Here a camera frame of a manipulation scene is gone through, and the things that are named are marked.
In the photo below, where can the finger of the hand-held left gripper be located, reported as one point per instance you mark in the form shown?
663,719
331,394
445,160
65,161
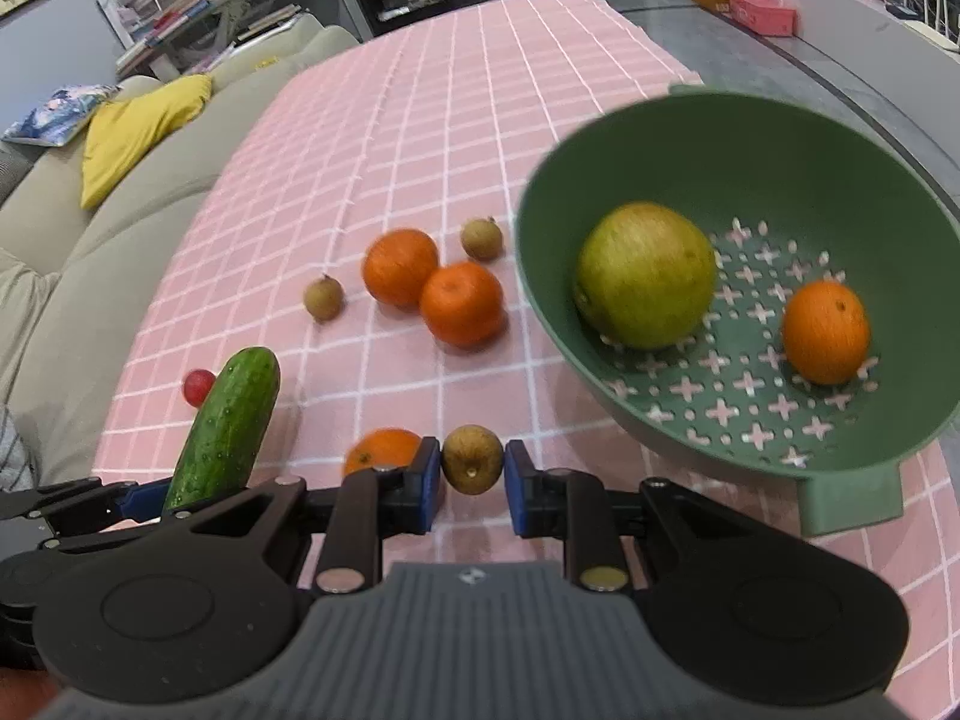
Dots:
146,499

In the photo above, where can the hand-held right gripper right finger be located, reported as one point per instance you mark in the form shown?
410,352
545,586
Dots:
514,491

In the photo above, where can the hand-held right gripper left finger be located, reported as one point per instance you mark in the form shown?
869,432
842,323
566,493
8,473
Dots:
429,487

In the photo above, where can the brown longan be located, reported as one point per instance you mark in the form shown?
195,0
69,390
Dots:
324,297
481,238
472,459

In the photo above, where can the orange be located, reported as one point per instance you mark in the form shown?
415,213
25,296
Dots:
400,268
382,450
826,332
462,304

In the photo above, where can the green cucumber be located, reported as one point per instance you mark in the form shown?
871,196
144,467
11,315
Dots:
225,427

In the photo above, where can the small red fruit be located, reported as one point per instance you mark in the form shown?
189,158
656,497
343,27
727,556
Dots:
196,385

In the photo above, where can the green colander bowl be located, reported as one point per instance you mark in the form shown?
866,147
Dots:
750,157

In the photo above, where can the grey striped clothing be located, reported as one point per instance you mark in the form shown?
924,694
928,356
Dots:
13,454

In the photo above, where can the beige sofa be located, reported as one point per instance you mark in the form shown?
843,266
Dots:
112,255

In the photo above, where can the yellow-green pear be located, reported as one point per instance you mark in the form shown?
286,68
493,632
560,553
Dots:
645,275

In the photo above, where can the pink checked tablecloth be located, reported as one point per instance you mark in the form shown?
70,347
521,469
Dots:
337,165

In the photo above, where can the yellow pillow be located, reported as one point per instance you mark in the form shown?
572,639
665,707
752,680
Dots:
139,127

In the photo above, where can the blue printed pillow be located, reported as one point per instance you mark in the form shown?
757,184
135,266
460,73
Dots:
56,114

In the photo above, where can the cluttered grey desk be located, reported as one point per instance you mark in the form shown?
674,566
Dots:
195,7

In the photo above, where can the pink storage box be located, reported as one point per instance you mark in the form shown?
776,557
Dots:
761,9

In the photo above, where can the white media console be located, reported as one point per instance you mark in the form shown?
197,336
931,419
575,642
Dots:
847,37

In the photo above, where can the white router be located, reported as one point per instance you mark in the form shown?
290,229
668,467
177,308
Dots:
941,19

